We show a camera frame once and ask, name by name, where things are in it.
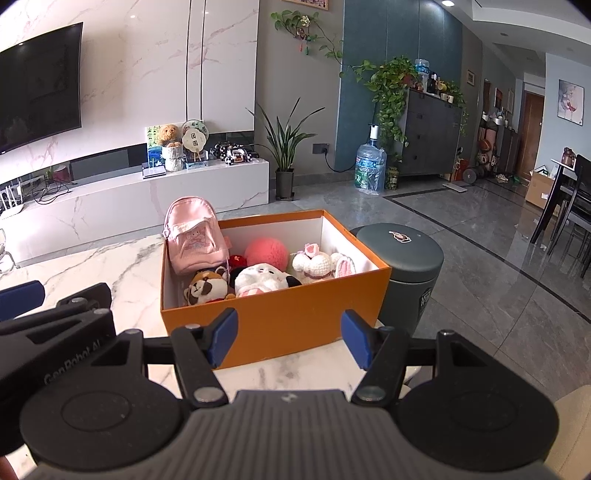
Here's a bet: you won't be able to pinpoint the blue water bottle with pump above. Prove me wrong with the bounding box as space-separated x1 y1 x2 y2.
355 124 387 195

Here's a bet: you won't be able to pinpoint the brown dog plush toy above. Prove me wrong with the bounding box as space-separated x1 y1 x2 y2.
183 270 236 306

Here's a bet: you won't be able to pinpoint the round paper fan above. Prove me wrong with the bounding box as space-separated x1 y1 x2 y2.
181 120 208 160

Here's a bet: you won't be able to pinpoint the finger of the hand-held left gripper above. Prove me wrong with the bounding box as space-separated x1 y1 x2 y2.
0 281 45 322
0 282 116 358

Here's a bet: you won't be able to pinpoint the brown teddy bear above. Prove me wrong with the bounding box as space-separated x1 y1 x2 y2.
157 124 181 148

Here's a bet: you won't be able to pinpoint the black television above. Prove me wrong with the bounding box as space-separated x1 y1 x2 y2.
0 22 84 155

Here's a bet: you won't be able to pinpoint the pink mini backpack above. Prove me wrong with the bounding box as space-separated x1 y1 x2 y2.
165 196 232 275

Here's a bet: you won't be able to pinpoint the orange cardboard box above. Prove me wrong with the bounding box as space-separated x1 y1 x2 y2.
160 209 392 370

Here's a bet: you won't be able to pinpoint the black dining chair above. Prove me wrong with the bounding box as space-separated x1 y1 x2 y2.
549 154 591 260

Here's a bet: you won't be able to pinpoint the dark dining table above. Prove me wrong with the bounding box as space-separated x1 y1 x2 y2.
530 157 591 245

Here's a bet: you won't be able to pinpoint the white pink crocheted bunny toy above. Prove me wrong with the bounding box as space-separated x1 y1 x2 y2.
292 243 355 282

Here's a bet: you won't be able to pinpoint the white wifi router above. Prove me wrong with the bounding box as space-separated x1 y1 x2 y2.
0 182 25 217

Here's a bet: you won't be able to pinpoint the black power cable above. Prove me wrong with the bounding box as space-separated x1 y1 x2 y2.
323 152 357 174

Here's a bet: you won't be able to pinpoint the white small chair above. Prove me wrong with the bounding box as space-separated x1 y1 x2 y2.
0 228 20 274

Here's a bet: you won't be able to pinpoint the panda plush with striped outfit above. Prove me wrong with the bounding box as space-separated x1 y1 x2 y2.
229 263 303 298

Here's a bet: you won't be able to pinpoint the dark grey sideboard cabinet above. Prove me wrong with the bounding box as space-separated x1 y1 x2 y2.
399 88 465 177

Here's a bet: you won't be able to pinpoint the white marble tv cabinet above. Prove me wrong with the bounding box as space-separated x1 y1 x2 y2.
0 157 270 264

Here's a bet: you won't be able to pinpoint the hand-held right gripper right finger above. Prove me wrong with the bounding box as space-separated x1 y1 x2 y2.
341 309 502 408

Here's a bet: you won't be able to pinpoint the brown cardboard carton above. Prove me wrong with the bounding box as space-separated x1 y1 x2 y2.
525 168 556 209

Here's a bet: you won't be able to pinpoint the grey round stool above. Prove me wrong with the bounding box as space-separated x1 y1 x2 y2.
348 223 445 334

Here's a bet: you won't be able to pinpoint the white wrapped pot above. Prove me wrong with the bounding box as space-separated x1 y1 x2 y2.
161 143 185 172

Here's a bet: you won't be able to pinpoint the brown wooden door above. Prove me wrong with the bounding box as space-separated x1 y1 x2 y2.
516 90 546 183

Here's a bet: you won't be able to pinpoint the trailing pothos plant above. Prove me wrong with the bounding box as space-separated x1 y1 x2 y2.
342 55 468 163

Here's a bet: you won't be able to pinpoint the framed wall painting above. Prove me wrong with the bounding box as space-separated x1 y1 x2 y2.
558 79 585 125

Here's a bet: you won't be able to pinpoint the green blue picture box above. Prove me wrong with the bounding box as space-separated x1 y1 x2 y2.
146 124 167 171

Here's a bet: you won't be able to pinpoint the potted long-leaf plant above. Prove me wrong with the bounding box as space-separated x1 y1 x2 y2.
245 104 326 202

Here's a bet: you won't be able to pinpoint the black white toy car model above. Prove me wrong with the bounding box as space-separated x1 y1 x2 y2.
210 143 262 166

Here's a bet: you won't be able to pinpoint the beige seat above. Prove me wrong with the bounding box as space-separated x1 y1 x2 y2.
549 384 591 480

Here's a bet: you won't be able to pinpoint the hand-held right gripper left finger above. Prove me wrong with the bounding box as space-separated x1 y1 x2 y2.
99 308 239 408

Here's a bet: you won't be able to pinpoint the hanging vine plant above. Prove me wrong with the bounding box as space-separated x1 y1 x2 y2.
270 9 345 66

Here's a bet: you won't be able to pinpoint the pink fuzzy ball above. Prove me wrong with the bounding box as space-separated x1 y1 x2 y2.
244 237 290 268

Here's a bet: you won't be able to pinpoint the black cables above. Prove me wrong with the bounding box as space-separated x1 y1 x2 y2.
34 179 75 205

